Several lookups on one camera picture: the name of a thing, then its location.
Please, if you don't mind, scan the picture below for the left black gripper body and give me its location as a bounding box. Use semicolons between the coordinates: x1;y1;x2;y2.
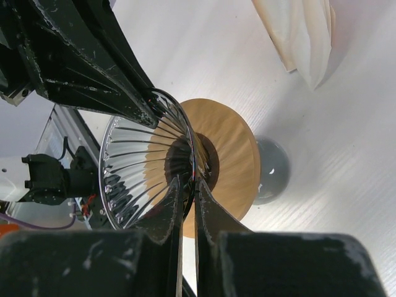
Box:
1;1;62;106

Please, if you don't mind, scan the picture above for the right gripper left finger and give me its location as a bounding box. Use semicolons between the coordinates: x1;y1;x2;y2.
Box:
1;177;181;296

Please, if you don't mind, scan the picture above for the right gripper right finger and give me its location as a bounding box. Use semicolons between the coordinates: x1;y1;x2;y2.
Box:
195;180;386;296

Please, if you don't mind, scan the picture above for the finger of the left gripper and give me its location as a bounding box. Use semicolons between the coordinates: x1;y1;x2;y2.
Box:
18;0;158;130
73;0;153;93

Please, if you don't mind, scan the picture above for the orange white coffee filter bag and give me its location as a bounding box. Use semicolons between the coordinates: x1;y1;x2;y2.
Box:
252;0;335;90

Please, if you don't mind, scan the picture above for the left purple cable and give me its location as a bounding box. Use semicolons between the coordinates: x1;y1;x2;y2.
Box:
0;212;78;231

